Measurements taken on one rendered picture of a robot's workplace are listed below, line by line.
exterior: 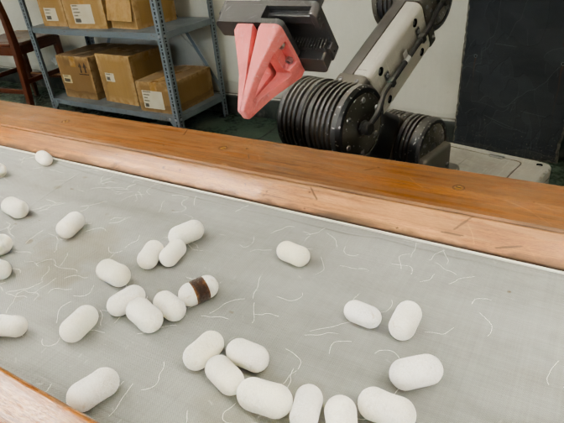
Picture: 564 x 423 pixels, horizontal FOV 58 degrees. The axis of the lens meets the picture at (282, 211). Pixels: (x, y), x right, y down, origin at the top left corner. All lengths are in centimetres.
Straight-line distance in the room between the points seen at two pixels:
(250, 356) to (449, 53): 219
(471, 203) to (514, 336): 16
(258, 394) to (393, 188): 28
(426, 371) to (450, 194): 23
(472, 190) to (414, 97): 203
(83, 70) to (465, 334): 309
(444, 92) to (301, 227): 203
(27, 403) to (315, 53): 36
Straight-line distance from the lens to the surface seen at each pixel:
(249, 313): 43
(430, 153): 105
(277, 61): 48
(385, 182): 56
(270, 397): 34
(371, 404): 34
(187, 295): 44
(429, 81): 252
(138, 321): 42
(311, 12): 46
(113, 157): 74
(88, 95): 340
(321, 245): 50
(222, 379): 36
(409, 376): 36
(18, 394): 40
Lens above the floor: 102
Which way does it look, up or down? 31 degrees down
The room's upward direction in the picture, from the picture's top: 6 degrees counter-clockwise
